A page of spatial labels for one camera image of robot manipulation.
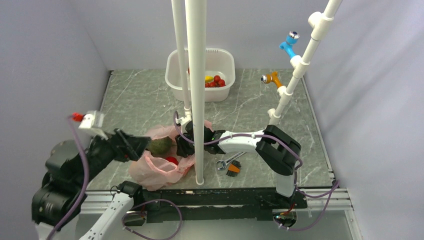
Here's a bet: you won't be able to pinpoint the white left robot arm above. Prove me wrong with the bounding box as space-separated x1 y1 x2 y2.
31 128 151 240

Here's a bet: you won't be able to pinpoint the green fake melon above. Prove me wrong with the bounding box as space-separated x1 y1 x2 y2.
146 136 173 156

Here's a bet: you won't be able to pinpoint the white pvc pipe frame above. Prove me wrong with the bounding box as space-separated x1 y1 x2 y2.
171 0 342 186

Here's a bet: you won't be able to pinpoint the red fake cherry tomatoes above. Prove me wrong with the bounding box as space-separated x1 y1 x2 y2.
205 75 226 88

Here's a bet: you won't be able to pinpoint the blue toy faucet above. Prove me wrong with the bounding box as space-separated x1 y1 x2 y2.
279 31 300 59

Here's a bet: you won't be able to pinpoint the pink plastic bag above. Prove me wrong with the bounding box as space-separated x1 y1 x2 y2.
128 125 196 191

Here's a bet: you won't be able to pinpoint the black orange hex key set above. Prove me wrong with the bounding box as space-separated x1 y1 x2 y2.
226 160 241 177

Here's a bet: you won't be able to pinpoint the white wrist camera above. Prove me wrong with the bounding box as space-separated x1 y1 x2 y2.
177 114 193 130
71 110 109 140

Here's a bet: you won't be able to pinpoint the yellow fake banana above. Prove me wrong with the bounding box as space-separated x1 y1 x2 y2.
204 75 214 83

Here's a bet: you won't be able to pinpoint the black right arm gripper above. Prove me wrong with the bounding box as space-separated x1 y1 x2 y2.
175 130 205 158

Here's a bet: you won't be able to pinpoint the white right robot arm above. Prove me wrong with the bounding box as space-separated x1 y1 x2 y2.
202 124 302 208

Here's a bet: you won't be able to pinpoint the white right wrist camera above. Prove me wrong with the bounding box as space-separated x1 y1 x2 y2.
177 114 193 130

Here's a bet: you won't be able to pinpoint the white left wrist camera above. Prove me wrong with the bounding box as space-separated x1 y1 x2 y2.
71 110 109 140

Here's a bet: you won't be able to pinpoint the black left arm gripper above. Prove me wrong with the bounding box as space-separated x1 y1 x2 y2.
76 125 153 185

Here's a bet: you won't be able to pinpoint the orange toy faucet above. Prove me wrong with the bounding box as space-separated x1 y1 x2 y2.
260 71 283 88

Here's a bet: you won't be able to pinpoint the white plastic basin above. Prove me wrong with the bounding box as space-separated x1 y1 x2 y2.
164 48 236 102

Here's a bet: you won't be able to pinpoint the silver combination wrench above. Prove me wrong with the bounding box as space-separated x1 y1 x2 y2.
215 152 245 171

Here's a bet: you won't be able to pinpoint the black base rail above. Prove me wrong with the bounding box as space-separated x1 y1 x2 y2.
142 187 308 223

